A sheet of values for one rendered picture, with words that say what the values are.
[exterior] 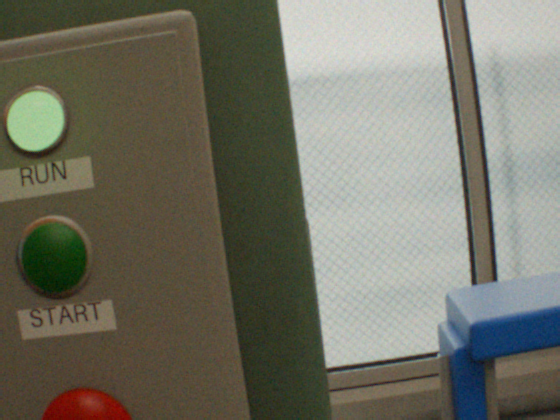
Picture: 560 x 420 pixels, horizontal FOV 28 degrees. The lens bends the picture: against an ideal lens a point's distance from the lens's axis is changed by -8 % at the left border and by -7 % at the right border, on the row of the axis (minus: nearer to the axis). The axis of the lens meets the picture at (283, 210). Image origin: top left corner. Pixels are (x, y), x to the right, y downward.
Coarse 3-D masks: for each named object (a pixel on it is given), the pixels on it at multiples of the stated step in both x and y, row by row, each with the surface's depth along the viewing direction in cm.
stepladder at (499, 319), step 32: (480, 288) 129; (512, 288) 127; (544, 288) 124; (448, 320) 129; (480, 320) 116; (512, 320) 116; (544, 320) 116; (448, 352) 123; (480, 352) 116; (512, 352) 117; (448, 384) 123; (480, 384) 119; (448, 416) 123; (480, 416) 120
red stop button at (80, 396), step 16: (64, 400) 34; (80, 400) 34; (96, 400) 34; (112, 400) 34; (48, 416) 34; (64, 416) 34; (80, 416) 34; (96, 416) 34; (112, 416) 34; (128, 416) 34
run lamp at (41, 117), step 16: (16, 96) 33; (32, 96) 33; (48, 96) 33; (16, 112) 33; (32, 112) 33; (48, 112) 33; (64, 112) 33; (16, 128) 33; (32, 128) 33; (48, 128) 33; (64, 128) 33; (16, 144) 33; (32, 144) 33; (48, 144) 33
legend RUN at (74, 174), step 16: (80, 160) 33; (0, 176) 33; (16, 176) 33; (32, 176) 33; (48, 176) 33; (64, 176) 34; (80, 176) 34; (0, 192) 33; (16, 192) 33; (32, 192) 33; (48, 192) 34
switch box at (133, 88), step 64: (0, 64) 33; (64, 64) 33; (128, 64) 33; (192, 64) 34; (0, 128) 33; (128, 128) 33; (192, 128) 34; (64, 192) 34; (128, 192) 34; (192, 192) 34; (0, 256) 34; (128, 256) 34; (192, 256) 34; (0, 320) 34; (128, 320) 34; (192, 320) 34; (0, 384) 34; (64, 384) 34; (128, 384) 35; (192, 384) 35
